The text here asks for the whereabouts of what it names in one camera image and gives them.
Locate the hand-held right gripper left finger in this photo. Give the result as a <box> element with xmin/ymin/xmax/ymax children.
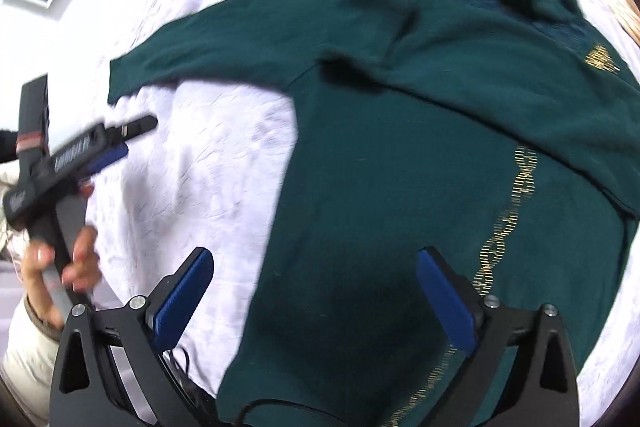
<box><xmin>50</xmin><ymin>247</ymin><xmax>216</xmax><ymax>427</ymax></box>

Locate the dark green sweater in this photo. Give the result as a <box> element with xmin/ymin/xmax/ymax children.
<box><xmin>107</xmin><ymin>0</ymin><xmax>640</xmax><ymax>427</ymax></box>

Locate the person's left hand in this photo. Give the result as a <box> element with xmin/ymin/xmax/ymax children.
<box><xmin>20</xmin><ymin>227</ymin><xmax>102</xmax><ymax>323</ymax></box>

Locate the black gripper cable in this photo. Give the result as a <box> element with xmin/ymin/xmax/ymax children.
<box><xmin>165</xmin><ymin>347</ymin><xmax>321</xmax><ymax>427</ymax></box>

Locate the purple fleece blanket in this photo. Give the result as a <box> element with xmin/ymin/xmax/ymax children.
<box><xmin>80</xmin><ymin>0</ymin><xmax>640</xmax><ymax>413</ymax></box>

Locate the person's left forearm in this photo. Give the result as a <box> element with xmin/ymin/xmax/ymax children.
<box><xmin>0</xmin><ymin>294</ymin><xmax>68</xmax><ymax>413</ymax></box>

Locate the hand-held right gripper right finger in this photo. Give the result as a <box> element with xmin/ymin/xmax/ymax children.
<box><xmin>417</xmin><ymin>247</ymin><xmax>581</xmax><ymax>427</ymax></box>

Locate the beige striped garment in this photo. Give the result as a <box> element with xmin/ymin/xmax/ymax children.
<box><xmin>602</xmin><ymin>0</ymin><xmax>640</xmax><ymax>44</ymax></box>

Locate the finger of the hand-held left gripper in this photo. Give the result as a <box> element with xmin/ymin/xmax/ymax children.
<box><xmin>120</xmin><ymin>116</ymin><xmax>159</xmax><ymax>142</ymax></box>
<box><xmin>85</xmin><ymin>144</ymin><xmax>130</xmax><ymax>175</ymax></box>

